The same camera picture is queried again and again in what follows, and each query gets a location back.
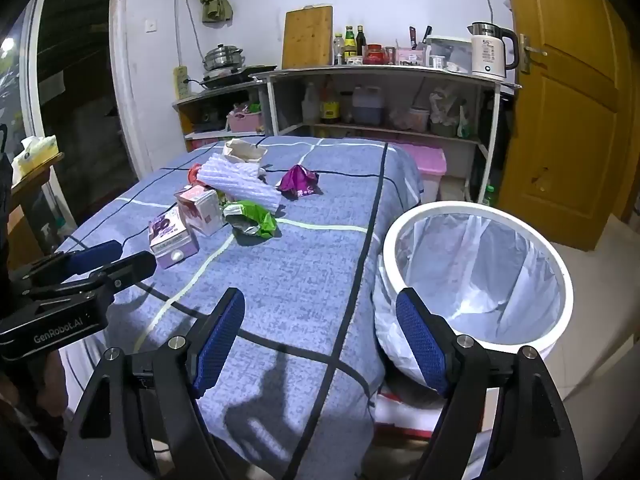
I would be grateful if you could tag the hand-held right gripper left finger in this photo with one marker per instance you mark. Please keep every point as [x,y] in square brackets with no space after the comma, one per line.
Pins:
[220,345]

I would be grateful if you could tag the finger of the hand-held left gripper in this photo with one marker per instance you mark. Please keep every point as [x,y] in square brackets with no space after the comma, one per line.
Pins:
[130,267]
[95,255]

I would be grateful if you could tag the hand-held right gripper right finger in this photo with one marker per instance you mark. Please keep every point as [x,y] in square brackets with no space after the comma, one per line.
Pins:
[422,345]

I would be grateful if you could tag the purple drink carton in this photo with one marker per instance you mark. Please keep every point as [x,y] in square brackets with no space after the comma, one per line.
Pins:
[172,240]

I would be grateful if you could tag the white round trash bin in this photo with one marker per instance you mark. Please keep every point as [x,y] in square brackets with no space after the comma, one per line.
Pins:
[500,344]

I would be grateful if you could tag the white foam fruit net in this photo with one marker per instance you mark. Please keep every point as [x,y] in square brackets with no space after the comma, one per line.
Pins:
[240,180]

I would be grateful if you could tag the white paper cup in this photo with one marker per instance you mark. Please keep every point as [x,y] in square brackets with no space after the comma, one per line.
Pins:
[240,150]

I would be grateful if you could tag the purple snack wrapper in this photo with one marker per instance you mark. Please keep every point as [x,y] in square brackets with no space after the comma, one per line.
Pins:
[297,180]

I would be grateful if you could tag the red white cardboard box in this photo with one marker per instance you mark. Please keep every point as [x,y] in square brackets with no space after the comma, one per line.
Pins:
[400,410]

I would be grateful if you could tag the wooden side table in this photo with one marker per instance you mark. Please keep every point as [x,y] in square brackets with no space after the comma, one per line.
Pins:
[30,200]

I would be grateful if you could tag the pink drink carton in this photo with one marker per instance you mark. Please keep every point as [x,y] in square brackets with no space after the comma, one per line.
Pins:
[200,210]

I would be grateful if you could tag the white plastic bin liner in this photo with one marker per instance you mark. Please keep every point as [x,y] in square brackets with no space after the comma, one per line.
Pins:
[500,270]

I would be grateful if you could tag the blue checked blanket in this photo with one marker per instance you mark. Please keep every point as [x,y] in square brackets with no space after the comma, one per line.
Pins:
[300,270]

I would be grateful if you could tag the red round lid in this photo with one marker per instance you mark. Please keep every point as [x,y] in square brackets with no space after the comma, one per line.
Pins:
[193,174]

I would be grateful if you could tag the tissue pack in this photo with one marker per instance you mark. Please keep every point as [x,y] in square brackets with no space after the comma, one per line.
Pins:
[35,152]

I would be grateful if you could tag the green snack wrapper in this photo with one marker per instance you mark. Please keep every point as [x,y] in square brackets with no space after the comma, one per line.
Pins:
[252,217]

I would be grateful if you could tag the green drink bottle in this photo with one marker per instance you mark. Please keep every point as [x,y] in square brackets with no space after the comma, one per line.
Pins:
[488,196]

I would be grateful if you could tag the pink storage box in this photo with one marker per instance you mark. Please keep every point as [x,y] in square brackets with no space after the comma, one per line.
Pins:
[430,165]

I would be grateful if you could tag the pink plastic basket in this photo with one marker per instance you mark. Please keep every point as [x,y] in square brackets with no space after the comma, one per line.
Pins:
[245,121]

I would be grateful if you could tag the yellowed power strip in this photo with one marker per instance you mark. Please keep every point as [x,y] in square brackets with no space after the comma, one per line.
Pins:
[181,82]

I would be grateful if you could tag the small white shelf unit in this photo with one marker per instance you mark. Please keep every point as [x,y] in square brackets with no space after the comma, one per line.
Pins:
[215,95]

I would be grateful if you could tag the black induction cooker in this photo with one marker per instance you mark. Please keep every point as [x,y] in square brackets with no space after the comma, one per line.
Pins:
[240,74]

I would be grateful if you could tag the clear plastic tub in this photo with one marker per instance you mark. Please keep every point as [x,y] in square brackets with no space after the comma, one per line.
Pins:
[418,120]

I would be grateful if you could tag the steel cooking pot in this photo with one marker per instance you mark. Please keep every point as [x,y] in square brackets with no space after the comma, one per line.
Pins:
[222,57]

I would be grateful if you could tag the bundle of plastic bags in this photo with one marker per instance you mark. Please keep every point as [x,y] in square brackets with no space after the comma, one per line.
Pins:
[447,110]

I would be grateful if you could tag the white plastic bottle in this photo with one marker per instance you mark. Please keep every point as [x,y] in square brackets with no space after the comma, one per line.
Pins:
[310,105]

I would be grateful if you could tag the dark liquid jug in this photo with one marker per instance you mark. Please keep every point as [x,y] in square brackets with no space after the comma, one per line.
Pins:
[368,107]

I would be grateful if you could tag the yellow-label sauce bottle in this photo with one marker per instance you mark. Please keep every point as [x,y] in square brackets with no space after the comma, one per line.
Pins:
[330,109]

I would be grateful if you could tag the yellow wooden door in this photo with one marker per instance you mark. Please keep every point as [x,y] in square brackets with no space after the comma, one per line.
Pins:
[560,125]

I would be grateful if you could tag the white kitchen shelf unit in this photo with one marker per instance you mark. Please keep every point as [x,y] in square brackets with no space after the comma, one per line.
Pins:
[380,71]

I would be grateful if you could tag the wooden cutting board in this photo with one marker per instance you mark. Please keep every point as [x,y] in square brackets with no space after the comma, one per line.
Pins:
[307,37]

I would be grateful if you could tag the pink knife holder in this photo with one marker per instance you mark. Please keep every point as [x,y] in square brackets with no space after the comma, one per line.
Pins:
[410,54]

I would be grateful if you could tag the clear plastic container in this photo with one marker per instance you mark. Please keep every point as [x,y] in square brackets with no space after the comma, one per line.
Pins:
[447,52]

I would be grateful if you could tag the red jar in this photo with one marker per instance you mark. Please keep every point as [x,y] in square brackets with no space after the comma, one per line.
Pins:
[375,54]

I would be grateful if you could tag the white electric kettle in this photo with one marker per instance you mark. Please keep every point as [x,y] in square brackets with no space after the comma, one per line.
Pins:
[487,55]

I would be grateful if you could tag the clear yellow-capped bottle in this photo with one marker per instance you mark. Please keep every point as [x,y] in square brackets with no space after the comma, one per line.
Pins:
[339,50]

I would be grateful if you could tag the dark sauce bottle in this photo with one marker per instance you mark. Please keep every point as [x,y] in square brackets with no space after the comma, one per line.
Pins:
[361,42]

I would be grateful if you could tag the green oil bottle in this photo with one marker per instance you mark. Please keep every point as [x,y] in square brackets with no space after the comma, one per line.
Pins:
[350,42]

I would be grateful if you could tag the white wall switch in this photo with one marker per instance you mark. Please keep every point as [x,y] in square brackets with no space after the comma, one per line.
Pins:
[150,25]

